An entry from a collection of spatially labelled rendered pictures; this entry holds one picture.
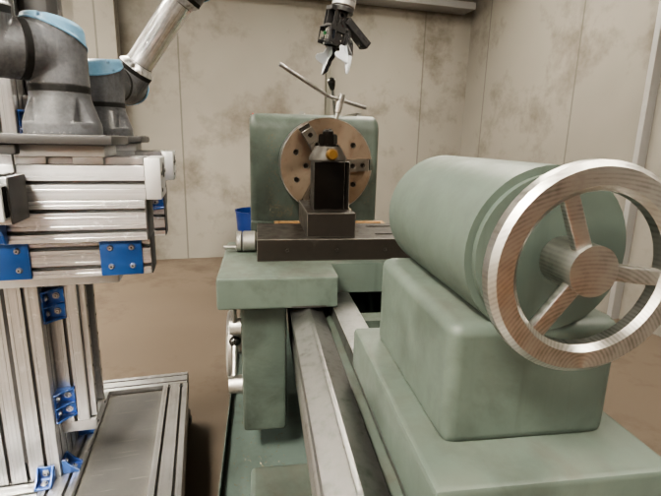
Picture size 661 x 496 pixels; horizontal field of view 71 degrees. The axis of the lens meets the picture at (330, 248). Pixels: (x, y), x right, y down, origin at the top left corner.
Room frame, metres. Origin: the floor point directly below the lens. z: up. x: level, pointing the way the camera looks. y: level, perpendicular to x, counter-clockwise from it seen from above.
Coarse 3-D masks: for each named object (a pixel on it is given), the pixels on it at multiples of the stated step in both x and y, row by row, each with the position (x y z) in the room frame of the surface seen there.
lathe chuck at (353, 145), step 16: (320, 128) 1.58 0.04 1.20; (336, 128) 1.58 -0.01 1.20; (352, 128) 1.59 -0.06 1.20; (288, 144) 1.56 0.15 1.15; (304, 144) 1.57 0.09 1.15; (336, 144) 1.60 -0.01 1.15; (352, 144) 1.60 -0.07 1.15; (288, 160) 1.56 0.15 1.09; (304, 160) 1.57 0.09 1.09; (288, 176) 1.56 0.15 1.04; (304, 176) 1.57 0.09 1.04; (352, 176) 1.59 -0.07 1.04; (368, 176) 1.60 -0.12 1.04; (288, 192) 1.56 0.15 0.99; (304, 192) 1.57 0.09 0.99; (352, 192) 1.59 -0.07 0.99
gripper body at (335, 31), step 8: (328, 8) 1.58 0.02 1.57; (336, 8) 1.57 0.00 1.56; (344, 8) 1.56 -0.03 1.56; (328, 16) 1.57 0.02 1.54; (336, 16) 1.57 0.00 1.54; (344, 16) 1.59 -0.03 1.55; (328, 24) 1.56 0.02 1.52; (336, 24) 1.58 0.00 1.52; (344, 24) 1.59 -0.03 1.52; (320, 32) 1.60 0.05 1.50; (328, 32) 1.56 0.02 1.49; (336, 32) 1.56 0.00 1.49; (344, 32) 1.57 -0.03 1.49; (320, 40) 1.60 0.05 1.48; (328, 40) 1.54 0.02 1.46; (336, 40) 1.56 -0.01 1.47; (344, 40) 1.57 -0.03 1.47; (336, 48) 1.61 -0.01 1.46
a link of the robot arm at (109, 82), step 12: (96, 60) 1.45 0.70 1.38; (108, 60) 1.46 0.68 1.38; (120, 60) 1.51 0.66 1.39; (96, 72) 1.44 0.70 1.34; (108, 72) 1.45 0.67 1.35; (120, 72) 1.49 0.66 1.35; (96, 84) 1.44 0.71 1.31; (108, 84) 1.45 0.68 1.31; (120, 84) 1.49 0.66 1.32; (132, 84) 1.57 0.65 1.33; (96, 96) 1.44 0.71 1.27; (108, 96) 1.45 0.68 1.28; (120, 96) 1.48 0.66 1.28
